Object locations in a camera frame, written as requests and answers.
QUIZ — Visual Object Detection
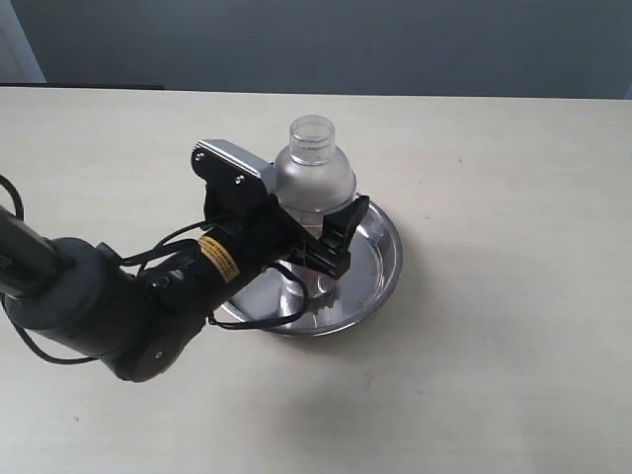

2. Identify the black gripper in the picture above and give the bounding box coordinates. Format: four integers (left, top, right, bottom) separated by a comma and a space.
216, 195, 370, 278

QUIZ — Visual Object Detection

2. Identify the clear plastic bottle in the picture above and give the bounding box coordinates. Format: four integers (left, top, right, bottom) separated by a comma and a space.
274, 115, 356, 238

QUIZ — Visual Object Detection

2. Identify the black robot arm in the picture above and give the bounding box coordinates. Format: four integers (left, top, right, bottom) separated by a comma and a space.
1, 196, 369, 383

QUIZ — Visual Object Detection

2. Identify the round steel tray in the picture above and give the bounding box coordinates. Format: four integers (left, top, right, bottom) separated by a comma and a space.
222, 202, 403, 337

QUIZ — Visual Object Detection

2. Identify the black camera cable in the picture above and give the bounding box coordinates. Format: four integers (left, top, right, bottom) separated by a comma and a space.
0, 172, 322, 366

